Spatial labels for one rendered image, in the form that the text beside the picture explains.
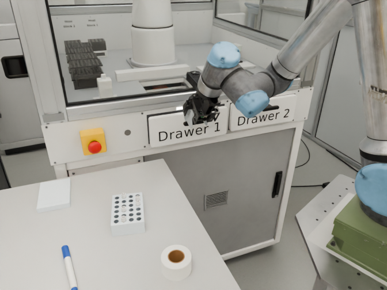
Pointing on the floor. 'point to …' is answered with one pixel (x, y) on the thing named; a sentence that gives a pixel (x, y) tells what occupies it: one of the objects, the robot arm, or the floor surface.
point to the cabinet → (224, 182)
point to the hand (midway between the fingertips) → (192, 117)
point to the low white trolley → (106, 236)
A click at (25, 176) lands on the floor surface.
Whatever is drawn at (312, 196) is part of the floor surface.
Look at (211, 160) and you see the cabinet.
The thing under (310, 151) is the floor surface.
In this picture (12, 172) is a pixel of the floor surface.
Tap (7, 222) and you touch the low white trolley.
